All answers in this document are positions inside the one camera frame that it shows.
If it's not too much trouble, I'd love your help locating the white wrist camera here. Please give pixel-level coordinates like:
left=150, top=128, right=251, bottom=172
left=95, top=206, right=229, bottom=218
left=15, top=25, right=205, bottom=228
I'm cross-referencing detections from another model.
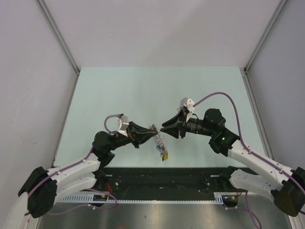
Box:
left=118, top=114, right=129, bottom=137
left=177, top=97, right=195, bottom=122

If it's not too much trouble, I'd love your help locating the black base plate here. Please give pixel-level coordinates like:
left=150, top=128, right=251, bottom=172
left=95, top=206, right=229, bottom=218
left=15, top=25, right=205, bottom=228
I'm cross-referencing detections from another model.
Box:
left=49, top=167, right=250, bottom=194

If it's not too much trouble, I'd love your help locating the right aluminium frame rail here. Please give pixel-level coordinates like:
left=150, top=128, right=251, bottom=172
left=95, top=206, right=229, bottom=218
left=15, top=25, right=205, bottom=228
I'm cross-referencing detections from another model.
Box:
left=243, top=0, right=305, bottom=229

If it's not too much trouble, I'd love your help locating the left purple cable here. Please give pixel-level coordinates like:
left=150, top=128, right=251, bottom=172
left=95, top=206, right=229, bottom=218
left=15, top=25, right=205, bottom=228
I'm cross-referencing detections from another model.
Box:
left=23, top=114, right=124, bottom=217

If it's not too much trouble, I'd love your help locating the white slotted cable duct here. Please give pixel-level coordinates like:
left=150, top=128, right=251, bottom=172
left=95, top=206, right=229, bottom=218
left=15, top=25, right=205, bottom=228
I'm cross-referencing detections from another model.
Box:
left=64, top=192, right=241, bottom=205

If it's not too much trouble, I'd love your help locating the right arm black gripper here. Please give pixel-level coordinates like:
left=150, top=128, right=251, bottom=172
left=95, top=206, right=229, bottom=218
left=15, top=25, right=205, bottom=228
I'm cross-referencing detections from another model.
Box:
left=161, top=109, right=214, bottom=139

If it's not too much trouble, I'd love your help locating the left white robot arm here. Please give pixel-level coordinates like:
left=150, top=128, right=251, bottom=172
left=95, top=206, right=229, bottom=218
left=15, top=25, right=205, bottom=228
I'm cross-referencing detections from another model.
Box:
left=18, top=122, right=158, bottom=218

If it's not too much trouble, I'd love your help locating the aluminium frame rail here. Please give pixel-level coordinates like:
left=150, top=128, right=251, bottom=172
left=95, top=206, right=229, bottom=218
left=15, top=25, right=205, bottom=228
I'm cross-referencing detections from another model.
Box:
left=243, top=0, right=305, bottom=229
left=35, top=0, right=81, bottom=74

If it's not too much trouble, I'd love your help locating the metal keyring disc with keys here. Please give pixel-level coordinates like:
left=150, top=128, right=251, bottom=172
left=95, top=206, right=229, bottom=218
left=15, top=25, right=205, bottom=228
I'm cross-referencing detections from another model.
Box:
left=150, top=124, right=169, bottom=161

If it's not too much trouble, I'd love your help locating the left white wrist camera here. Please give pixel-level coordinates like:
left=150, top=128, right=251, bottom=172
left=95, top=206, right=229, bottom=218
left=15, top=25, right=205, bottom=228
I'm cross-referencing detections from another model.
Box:
left=118, top=114, right=129, bottom=137

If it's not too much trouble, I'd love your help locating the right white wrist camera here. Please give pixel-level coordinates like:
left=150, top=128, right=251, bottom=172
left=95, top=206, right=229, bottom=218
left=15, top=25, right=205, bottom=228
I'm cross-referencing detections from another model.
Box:
left=177, top=97, right=195, bottom=122

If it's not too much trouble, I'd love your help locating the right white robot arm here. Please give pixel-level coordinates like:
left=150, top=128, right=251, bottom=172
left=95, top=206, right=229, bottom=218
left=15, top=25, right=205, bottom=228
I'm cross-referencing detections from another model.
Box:
left=160, top=108, right=305, bottom=217

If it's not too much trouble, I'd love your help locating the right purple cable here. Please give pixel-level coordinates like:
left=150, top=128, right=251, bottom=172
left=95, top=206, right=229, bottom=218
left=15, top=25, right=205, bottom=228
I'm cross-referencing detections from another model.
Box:
left=193, top=92, right=303, bottom=229

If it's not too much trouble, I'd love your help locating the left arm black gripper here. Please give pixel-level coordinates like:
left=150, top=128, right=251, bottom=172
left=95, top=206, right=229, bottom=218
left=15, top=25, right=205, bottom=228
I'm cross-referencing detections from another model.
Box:
left=107, top=121, right=157, bottom=151

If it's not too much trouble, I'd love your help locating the purple cable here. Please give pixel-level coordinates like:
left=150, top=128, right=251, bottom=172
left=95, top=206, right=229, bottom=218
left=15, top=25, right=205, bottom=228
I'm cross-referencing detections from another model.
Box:
left=23, top=114, right=124, bottom=217
left=193, top=92, right=303, bottom=229

